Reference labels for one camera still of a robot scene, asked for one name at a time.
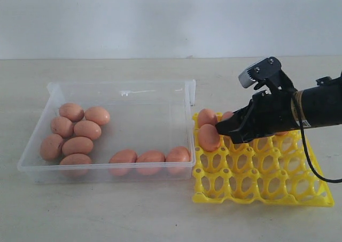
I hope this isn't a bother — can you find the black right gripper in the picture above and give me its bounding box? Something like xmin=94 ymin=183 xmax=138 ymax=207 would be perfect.
xmin=215 ymin=90 xmax=297 ymax=144

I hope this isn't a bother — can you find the brown egg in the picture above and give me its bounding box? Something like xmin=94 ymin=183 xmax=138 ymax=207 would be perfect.
xmin=50 ymin=116 xmax=74 ymax=138
xmin=221 ymin=111 xmax=234 ymax=121
xmin=197 ymin=108 xmax=218 ymax=128
xmin=109 ymin=149 xmax=137 ymax=176
xmin=60 ymin=153 xmax=92 ymax=177
xmin=275 ymin=131 xmax=289 ymax=136
xmin=84 ymin=106 xmax=111 ymax=126
xmin=136 ymin=150 xmax=165 ymax=176
xmin=59 ymin=103 xmax=84 ymax=122
xmin=74 ymin=120 xmax=102 ymax=140
xmin=198 ymin=124 xmax=220 ymax=152
xmin=40 ymin=134 xmax=64 ymax=161
xmin=62 ymin=136 xmax=94 ymax=156
xmin=166 ymin=146 xmax=190 ymax=175

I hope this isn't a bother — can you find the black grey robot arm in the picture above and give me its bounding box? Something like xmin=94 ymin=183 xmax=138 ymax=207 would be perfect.
xmin=215 ymin=76 xmax=341 ymax=144

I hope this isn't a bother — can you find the yellow plastic egg tray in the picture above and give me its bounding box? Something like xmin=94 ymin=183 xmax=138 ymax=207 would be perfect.
xmin=192 ymin=126 xmax=335 ymax=207

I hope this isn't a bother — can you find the clear plastic bin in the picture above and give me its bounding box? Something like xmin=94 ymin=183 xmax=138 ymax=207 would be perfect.
xmin=17 ymin=80 xmax=196 ymax=184

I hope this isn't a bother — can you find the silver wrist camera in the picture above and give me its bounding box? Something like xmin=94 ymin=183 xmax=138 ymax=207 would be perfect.
xmin=238 ymin=57 xmax=282 ymax=90

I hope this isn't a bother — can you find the black camera cable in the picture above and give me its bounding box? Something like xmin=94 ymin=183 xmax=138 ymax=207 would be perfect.
xmin=290 ymin=89 xmax=342 ymax=184

